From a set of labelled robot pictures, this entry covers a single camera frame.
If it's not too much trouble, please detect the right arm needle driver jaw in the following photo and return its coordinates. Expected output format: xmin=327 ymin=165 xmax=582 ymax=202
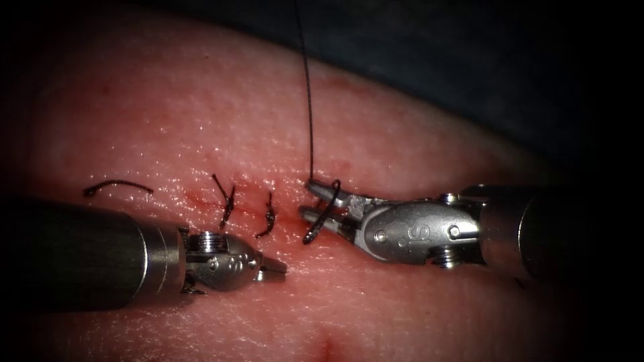
xmin=299 ymin=206 xmax=362 ymax=242
xmin=305 ymin=180 xmax=376 ymax=218

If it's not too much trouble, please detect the left arm needle driver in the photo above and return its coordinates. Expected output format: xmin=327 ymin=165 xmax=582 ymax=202
xmin=178 ymin=229 xmax=264 ymax=296

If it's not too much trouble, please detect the right arm needle driver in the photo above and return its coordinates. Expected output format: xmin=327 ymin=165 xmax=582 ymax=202
xmin=358 ymin=192 xmax=487 ymax=270

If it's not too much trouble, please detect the black stitching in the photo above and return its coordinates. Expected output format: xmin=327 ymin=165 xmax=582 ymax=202
xmin=211 ymin=173 xmax=277 ymax=240

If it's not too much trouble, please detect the short cut-off black thread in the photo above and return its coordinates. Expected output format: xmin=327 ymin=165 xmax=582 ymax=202
xmin=82 ymin=178 xmax=155 ymax=198

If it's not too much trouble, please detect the tissue pad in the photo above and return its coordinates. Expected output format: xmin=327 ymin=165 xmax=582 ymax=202
xmin=9 ymin=5 xmax=594 ymax=362

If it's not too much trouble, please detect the dark blue-green cloth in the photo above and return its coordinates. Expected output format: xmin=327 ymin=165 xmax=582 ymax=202
xmin=125 ymin=0 xmax=644 ymax=167

